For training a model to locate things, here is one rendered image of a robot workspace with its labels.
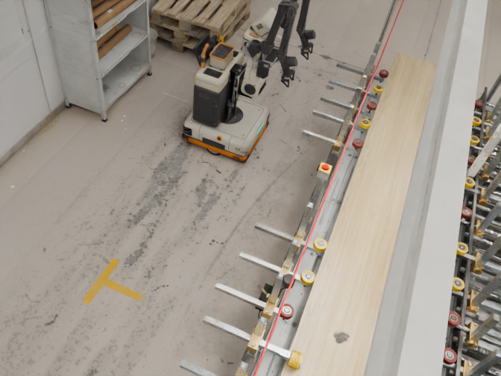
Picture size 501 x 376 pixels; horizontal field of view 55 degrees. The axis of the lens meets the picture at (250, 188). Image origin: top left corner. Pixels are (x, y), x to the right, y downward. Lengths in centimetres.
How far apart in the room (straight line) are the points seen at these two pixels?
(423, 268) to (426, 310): 9
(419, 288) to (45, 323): 302
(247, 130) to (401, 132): 140
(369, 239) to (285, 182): 156
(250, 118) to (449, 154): 342
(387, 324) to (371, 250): 200
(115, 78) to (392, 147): 289
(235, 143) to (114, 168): 111
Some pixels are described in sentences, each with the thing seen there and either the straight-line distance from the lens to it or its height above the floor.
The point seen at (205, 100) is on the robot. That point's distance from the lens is 420.
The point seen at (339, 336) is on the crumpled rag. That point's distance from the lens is 263.
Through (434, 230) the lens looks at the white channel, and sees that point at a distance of 106.
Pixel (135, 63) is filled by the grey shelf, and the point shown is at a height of 14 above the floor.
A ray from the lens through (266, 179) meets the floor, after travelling 439.
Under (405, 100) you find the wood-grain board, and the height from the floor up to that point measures 90.
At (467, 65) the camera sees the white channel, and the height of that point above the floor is 246.
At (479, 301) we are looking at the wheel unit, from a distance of 311.
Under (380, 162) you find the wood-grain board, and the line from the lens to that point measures 352.
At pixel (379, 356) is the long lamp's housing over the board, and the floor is 237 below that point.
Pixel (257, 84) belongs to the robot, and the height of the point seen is 80.
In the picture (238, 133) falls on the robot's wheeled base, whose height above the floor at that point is 28.
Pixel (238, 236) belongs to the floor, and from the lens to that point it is 395.
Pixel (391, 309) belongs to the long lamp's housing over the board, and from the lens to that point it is 103.
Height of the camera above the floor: 321
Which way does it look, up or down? 48 degrees down
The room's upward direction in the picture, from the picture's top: 10 degrees clockwise
